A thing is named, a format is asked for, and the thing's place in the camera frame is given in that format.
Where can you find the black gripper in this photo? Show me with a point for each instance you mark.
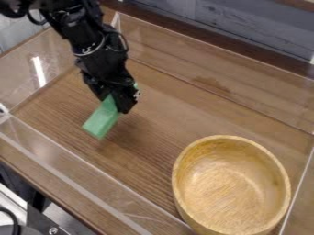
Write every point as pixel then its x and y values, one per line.
pixel 100 51

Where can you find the green rectangular block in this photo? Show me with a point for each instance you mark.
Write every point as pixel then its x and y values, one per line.
pixel 101 120

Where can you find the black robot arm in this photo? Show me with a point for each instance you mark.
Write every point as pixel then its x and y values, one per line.
pixel 62 14

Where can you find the brown wooden bowl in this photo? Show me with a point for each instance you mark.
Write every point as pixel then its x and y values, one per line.
pixel 231 188

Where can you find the clear acrylic tray wall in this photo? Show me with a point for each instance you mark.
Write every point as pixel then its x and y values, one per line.
pixel 200 91

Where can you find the clear acrylic corner bracket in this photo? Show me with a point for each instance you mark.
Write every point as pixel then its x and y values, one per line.
pixel 116 21

